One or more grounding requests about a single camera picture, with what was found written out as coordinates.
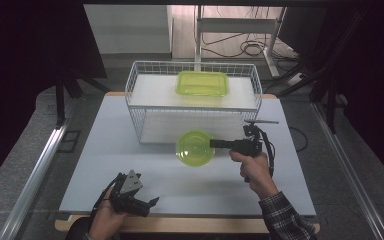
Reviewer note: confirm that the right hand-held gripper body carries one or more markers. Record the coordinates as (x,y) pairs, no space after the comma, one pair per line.
(246,145)

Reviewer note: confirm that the dark curtain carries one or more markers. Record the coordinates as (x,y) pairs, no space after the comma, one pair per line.
(380,83)
(20,83)

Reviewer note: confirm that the white metal desk frame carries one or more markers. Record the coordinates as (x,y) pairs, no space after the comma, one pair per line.
(236,25)

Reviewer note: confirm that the black metal stand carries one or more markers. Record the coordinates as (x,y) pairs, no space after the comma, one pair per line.
(330,100)
(60,100)

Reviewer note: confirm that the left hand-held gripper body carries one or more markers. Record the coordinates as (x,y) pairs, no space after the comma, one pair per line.
(130,196)

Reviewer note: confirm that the white cabinet panel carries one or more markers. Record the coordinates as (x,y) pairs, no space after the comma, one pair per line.
(128,28)

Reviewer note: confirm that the person's left hand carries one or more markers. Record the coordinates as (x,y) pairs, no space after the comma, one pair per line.
(105,220)

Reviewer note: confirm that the round green-lidded clear container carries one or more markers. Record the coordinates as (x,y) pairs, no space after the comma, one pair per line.
(193,148)

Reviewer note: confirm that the aluminium rail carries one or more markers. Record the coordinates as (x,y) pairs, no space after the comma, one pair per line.
(346,170)
(33,180)

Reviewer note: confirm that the rectangular green-lidded clear container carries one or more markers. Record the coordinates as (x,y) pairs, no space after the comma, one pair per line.
(201,83)

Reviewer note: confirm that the person's right hand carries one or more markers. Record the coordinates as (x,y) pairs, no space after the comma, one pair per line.
(255,171)

